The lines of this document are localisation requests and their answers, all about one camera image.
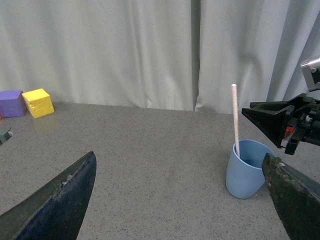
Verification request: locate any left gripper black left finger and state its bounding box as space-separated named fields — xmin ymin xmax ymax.
xmin=0 ymin=151 xmax=97 ymax=240

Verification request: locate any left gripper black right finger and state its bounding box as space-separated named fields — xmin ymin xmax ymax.
xmin=262 ymin=153 xmax=320 ymax=240

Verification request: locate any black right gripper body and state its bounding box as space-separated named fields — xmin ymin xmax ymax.
xmin=283 ymin=98 xmax=320 ymax=155

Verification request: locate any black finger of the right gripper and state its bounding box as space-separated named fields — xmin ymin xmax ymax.
xmin=241 ymin=95 xmax=314 ymax=148

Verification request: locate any white chopstick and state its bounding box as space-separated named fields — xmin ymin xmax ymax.
xmin=231 ymin=83 xmax=240 ymax=158

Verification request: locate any blue cup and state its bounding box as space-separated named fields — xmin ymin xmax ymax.
xmin=226 ymin=139 xmax=276 ymax=199

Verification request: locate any grey object at left edge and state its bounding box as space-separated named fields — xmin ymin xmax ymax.
xmin=0 ymin=125 xmax=13 ymax=145

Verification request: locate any yellow foam cube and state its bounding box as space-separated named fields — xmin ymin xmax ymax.
xmin=22 ymin=88 xmax=55 ymax=119

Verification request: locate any grey curtain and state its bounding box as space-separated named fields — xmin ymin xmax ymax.
xmin=0 ymin=0 xmax=320 ymax=113

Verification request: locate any purple foam cube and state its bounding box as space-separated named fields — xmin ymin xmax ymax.
xmin=0 ymin=90 xmax=28 ymax=118

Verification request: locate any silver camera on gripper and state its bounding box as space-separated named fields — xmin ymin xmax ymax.
xmin=300 ymin=55 xmax=320 ymax=92

